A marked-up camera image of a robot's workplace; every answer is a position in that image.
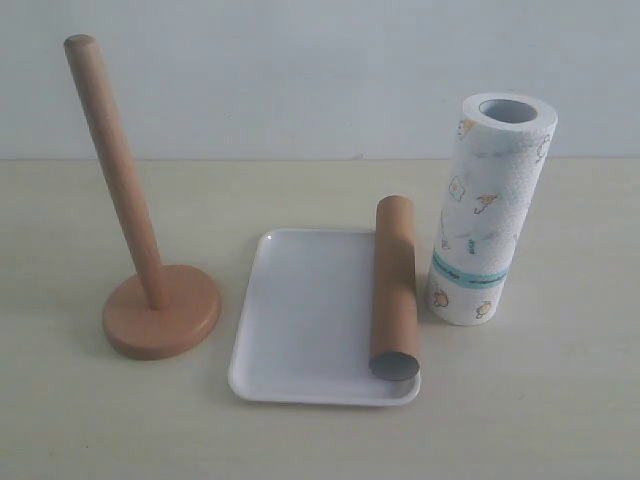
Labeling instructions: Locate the brown cardboard tube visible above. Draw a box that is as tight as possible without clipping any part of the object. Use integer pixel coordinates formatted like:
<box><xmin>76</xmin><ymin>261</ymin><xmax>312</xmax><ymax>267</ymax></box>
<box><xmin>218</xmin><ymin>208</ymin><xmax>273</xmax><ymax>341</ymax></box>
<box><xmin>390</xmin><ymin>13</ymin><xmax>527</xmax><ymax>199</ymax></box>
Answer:
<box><xmin>369</xmin><ymin>195</ymin><xmax>420</xmax><ymax>381</ymax></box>

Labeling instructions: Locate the printed white paper towel roll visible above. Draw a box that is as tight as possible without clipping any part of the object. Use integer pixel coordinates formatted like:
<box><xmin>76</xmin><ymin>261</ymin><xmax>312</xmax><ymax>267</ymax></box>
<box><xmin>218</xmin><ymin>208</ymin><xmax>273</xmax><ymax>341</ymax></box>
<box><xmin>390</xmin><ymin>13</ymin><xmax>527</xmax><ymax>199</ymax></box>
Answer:
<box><xmin>425</xmin><ymin>93</ymin><xmax>558</xmax><ymax>326</ymax></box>

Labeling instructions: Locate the wooden paper towel holder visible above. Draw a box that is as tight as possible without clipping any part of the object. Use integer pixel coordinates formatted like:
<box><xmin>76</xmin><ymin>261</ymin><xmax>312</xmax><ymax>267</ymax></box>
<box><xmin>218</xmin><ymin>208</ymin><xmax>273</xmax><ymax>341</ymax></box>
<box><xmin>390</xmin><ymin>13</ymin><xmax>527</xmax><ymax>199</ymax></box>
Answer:
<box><xmin>64</xmin><ymin>34</ymin><xmax>221</xmax><ymax>360</ymax></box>

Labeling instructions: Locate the white plastic tray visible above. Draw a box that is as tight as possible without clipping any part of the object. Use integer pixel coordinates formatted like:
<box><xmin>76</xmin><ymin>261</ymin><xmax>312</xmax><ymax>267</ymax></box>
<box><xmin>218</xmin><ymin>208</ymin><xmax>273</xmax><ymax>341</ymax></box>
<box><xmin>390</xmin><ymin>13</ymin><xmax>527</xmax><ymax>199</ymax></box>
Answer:
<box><xmin>228</xmin><ymin>228</ymin><xmax>421</xmax><ymax>407</ymax></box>

